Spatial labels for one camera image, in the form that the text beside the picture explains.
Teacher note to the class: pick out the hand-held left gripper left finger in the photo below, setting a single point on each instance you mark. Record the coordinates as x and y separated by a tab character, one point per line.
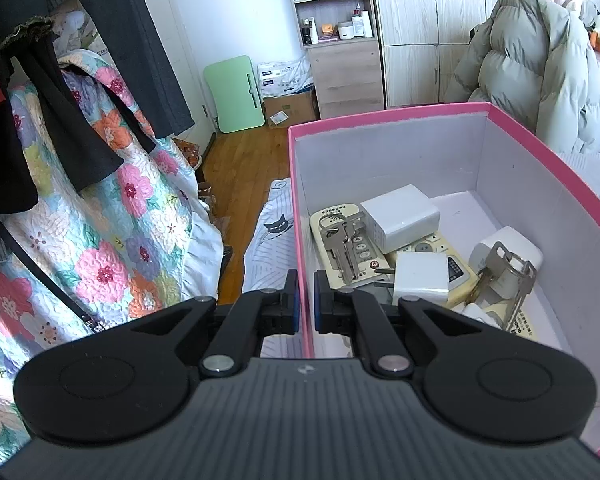
295	305

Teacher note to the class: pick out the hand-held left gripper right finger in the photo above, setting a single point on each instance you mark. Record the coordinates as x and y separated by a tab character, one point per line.
318	305

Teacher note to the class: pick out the silver key bunch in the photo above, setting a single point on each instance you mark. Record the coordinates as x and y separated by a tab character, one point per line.
347	255
517	285

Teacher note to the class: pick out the cream remote control purple button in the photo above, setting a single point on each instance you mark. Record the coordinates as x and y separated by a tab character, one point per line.
369	256

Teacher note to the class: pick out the white plug adapter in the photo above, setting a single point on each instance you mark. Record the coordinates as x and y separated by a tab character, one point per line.
420	277

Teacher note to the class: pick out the large white charger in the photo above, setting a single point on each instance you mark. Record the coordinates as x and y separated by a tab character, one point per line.
400	215

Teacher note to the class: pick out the cream remote control with display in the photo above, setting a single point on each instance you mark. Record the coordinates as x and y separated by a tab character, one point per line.
462	280

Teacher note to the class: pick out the small white charger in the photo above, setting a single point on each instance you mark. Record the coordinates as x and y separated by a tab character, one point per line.
480	312

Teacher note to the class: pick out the pink cardboard box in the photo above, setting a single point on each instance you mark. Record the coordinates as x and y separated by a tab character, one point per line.
405	160

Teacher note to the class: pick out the white rounded charger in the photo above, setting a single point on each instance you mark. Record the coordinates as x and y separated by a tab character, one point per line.
510	245

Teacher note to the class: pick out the cat print grey cloth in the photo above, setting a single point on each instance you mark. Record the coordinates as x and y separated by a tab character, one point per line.
272	245

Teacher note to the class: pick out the brown cardboard box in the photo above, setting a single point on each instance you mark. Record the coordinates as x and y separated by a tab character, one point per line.
295	107

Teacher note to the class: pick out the floral quilt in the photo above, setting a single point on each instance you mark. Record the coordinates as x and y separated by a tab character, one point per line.
105	240

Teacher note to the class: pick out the green folding table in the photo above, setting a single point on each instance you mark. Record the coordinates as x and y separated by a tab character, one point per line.
232	95

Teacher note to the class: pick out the tissue paper pack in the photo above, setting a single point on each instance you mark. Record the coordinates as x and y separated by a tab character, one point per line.
285	77

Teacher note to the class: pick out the wooden shelf cabinet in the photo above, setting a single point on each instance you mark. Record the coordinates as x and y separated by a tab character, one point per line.
350	75

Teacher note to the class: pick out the black belt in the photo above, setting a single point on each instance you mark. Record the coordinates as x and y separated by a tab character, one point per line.
55	285

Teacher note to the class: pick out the black bottle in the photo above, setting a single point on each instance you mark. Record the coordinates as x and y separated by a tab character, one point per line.
306	32

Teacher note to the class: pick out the white cream jar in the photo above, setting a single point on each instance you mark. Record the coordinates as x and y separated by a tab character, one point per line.
345	31

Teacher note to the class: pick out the white bottle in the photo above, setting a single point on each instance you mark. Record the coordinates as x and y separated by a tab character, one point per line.
361	25

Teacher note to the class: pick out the black hanging garment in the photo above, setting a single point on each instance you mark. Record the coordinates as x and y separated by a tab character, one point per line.
65	125

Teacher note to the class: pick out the dark grey hanging garment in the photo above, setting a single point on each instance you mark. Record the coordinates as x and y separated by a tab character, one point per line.
145	35

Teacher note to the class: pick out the light wooden wardrobe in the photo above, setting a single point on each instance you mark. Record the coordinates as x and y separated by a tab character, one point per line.
430	10

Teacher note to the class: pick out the grey puffer jacket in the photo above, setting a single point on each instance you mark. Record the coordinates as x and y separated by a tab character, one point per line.
530	70

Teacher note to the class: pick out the white plastic bag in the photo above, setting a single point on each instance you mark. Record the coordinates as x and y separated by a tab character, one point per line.
77	30

